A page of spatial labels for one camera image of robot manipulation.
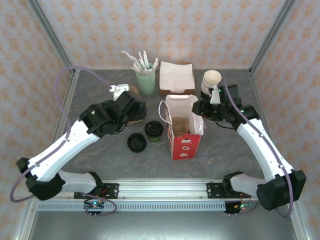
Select small electronics board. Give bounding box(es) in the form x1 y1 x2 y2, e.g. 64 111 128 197
83 199 106 216
223 201 256 215

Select aluminium lower frame rail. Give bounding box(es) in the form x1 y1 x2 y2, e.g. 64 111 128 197
287 201 311 240
12 201 38 240

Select stack of brown cup carriers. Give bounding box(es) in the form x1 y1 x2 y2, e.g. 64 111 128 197
126 84 147 125

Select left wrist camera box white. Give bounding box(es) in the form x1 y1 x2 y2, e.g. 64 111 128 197
109 84 130 101

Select white napkin stack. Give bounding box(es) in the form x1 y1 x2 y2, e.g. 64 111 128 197
159 60 196 93

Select brown pulp cup carrier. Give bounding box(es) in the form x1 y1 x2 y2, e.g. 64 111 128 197
171 116 190 138

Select stack of white napkins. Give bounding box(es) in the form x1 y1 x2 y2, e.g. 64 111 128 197
159 61 196 97

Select slotted grey cable duct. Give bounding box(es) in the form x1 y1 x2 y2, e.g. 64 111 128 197
37 202 227 212

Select aluminium table side rail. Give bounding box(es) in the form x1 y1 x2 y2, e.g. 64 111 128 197
39 69 81 181
249 69 287 181

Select mint green straw cup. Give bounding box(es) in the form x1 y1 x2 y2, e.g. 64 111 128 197
136 62 156 95

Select aluminium frame post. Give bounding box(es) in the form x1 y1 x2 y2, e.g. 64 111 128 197
249 0 299 76
26 0 77 76

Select grey metal sheet panel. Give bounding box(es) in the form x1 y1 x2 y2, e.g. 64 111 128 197
27 211 298 240

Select stack of white paper cups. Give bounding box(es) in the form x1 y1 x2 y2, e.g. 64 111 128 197
200 70 223 100

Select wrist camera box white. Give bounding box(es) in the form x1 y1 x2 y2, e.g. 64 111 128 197
109 84 130 101
209 86 222 105

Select red paper takeout bag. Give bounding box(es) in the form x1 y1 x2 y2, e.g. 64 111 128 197
158 94 205 161

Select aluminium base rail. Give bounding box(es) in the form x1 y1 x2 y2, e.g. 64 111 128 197
49 178 261 201

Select black coffee cup lid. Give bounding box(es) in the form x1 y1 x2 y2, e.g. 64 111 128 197
144 120 164 138

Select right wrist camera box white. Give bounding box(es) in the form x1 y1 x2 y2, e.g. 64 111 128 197
209 86 222 105

